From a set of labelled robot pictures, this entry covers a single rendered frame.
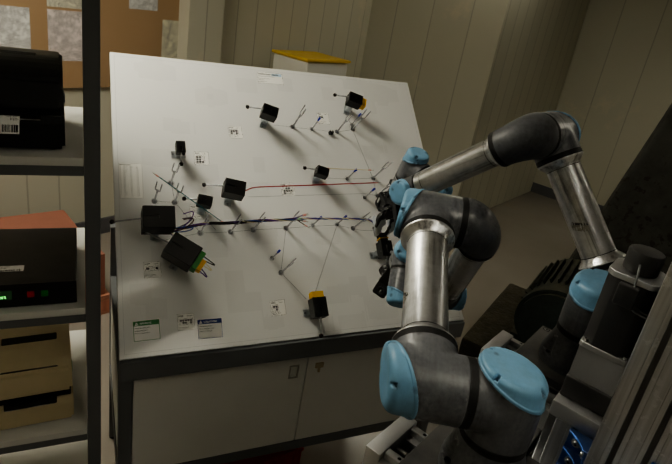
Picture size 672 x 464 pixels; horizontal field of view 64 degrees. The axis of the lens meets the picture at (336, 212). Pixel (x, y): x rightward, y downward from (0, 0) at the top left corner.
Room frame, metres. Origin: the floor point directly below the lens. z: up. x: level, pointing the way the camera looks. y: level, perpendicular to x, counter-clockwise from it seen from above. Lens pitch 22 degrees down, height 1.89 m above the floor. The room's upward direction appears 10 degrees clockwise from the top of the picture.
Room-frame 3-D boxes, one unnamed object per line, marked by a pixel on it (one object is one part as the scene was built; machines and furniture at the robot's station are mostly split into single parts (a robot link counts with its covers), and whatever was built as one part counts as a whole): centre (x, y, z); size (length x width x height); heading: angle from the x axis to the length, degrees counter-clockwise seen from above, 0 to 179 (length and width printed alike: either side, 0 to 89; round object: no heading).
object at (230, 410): (1.38, 0.26, 0.60); 0.55 x 0.02 x 0.39; 117
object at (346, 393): (1.63, -0.23, 0.60); 0.55 x 0.03 x 0.39; 117
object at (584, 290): (1.14, -0.63, 1.33); 0.13 x 0.12 x 0.14; 138
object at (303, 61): (4.67, 0.42, 1.25); 0.53 x 0.44 x 0.29; 143
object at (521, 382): (0.74, -0.32, 1.33); 0.13 x 0.12 x 0.14; 88
